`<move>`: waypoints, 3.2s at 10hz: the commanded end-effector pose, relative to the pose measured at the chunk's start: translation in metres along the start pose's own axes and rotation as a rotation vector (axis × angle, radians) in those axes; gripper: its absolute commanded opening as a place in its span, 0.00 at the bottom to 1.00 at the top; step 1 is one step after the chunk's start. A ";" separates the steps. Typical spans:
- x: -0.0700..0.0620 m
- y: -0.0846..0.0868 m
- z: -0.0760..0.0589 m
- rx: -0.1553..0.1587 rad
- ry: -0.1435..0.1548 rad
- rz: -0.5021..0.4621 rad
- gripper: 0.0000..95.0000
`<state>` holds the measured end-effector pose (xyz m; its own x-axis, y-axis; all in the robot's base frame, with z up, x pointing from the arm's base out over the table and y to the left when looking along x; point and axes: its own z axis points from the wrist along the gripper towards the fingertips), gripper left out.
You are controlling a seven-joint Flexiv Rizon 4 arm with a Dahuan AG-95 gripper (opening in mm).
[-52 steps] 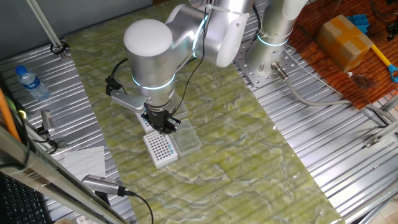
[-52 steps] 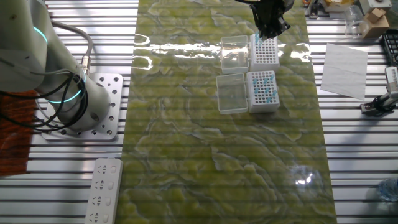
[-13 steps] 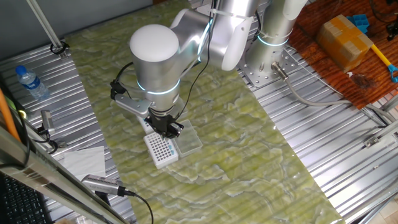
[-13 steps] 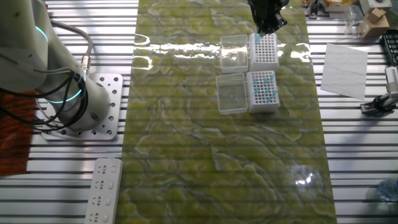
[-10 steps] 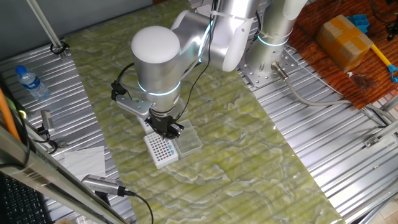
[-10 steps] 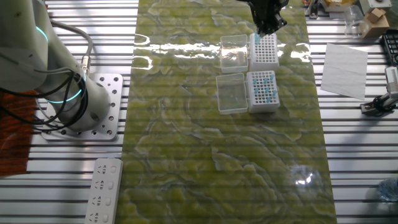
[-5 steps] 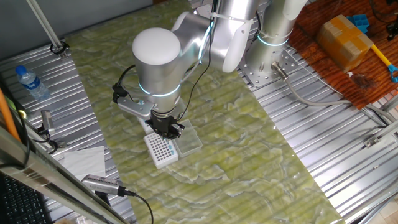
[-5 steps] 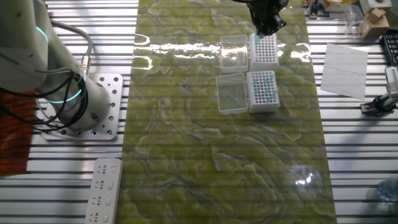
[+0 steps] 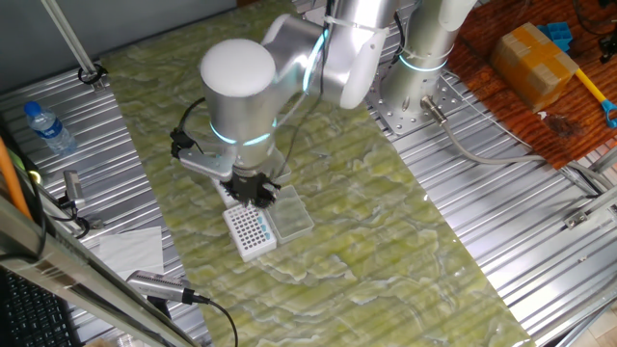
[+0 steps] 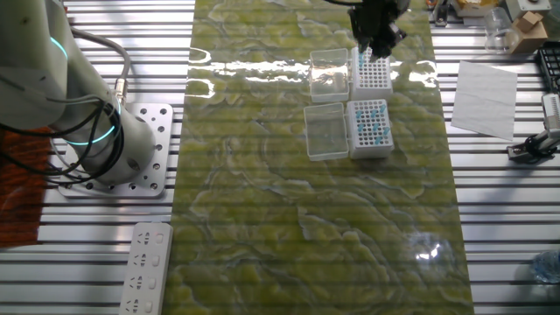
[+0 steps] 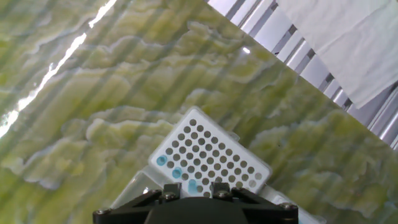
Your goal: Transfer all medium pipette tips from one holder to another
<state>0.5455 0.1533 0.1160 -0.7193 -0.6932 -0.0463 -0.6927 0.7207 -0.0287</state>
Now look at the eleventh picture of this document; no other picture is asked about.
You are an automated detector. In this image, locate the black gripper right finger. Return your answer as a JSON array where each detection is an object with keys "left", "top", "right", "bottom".
[{"left": 211, "top": 182, "right": 299, "bottom": 224}]

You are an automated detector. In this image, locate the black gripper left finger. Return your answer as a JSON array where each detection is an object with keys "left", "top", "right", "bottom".
[{"left": 92, "top": 182, "right": 183, "bottom": 224}]

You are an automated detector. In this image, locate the clear plastic rack lid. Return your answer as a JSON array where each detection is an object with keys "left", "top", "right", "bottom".
[{"left": 110, "top": 169, "right": 165, "bottom": 210}]

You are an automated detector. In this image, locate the green marble pattern mat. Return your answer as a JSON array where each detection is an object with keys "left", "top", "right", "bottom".
[{"left": 0, "top": 0, "right": 398, "bottom": 224}]

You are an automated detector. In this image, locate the white paper sheet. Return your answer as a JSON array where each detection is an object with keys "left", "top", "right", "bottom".
[{"left": 276, "top": 0, "right": 398, "bottom": 110}]

